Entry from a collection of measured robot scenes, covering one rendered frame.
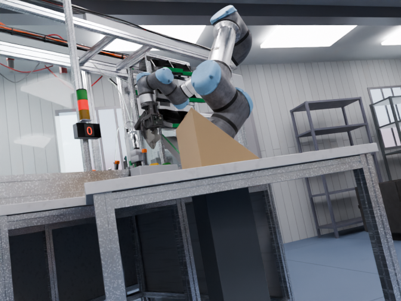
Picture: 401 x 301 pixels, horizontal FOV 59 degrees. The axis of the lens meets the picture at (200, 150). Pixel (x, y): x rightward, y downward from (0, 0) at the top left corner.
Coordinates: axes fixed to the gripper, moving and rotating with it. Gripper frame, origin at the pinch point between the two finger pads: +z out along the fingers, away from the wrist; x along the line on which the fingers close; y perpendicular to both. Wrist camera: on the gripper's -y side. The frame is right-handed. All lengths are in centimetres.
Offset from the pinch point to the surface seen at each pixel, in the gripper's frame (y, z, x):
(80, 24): -63, -98, 10
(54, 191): 7, 18, -52
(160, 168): 13.4, 12.7, -8.1
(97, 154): -118, -23, 43
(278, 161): 74, 23, -17
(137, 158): -9.0, 3.6, -2.3
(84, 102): -21.0, -27.1, -19.7
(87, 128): -20.7, -14.1, -19.9
